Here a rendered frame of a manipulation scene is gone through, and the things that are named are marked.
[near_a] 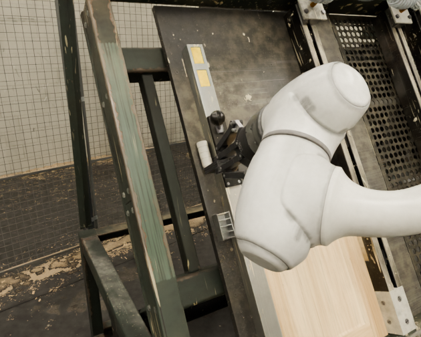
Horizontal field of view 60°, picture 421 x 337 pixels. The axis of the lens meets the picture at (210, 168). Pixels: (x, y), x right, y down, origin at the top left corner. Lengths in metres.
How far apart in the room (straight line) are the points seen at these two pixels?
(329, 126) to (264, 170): 0.11
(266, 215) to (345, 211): 0.09
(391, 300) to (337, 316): 0.18
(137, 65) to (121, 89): 0.16
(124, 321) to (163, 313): 0.56
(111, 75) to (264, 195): 0.61
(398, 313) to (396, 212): 0.82
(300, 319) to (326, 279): 0.14
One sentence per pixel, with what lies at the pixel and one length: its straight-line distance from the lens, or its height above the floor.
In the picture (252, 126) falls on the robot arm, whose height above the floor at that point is 1.58.
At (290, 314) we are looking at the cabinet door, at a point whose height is 1.03.
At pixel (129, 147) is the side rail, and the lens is 0.89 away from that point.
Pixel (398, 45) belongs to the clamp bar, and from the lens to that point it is 1.65.
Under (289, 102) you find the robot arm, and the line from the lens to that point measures 0.52.
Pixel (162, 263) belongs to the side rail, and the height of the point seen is 1.24.
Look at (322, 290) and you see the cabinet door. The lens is 1.14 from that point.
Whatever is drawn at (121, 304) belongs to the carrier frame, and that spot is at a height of 0.79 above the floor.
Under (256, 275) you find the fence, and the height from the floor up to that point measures 1.15.
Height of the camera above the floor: 1.71
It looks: 19 degrees down
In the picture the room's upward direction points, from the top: straight up
